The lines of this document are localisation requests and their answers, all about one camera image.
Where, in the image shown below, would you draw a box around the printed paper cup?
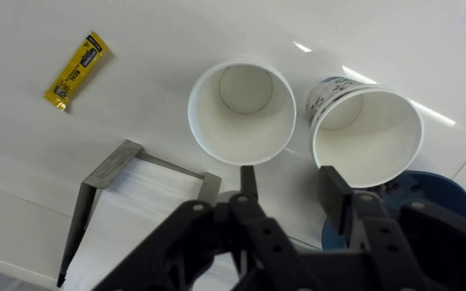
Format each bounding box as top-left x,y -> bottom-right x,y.
308,82 -> 427,190
304,74 -> 379,122
186,58 -> 300,168

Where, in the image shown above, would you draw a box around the white paper napkins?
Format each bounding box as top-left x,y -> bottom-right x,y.
62,155 -> 246,291

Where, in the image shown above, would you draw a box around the dark blue round bowl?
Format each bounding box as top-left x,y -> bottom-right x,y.
321,169 -> 466,252

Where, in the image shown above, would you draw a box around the yellow condiment packet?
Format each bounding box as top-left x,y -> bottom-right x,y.
42,29 -> 112,113

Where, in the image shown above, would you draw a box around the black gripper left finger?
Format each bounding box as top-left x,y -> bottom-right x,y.
91,163 -> 324,291

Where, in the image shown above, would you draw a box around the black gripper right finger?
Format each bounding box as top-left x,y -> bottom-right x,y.
308,163 -> 466,291

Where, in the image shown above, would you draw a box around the metal napkin holder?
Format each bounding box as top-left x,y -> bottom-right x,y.
55,137 -> 224,289

